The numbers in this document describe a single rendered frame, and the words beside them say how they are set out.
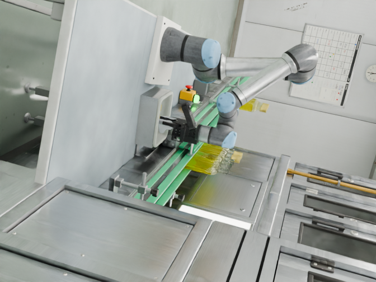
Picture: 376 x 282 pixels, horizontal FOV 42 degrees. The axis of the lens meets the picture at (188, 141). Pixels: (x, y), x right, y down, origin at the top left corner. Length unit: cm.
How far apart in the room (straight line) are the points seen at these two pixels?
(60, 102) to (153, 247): 49
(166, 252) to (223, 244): 15
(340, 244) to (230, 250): 107
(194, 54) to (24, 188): 95
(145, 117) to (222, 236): 87
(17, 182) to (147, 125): 75
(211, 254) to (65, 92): 61
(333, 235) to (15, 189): 144
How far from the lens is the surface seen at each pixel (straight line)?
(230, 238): 130
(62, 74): 140
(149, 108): 202
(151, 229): 130
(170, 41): 205
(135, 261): 117
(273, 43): 811
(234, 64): 215
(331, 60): 808
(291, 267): 129
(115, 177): 165
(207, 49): 202
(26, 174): 152
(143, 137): 207
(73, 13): 141
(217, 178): 247
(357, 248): 227
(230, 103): 191
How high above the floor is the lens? 141
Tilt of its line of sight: 12 degrees down
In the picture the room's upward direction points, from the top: 104 degrees clockwise
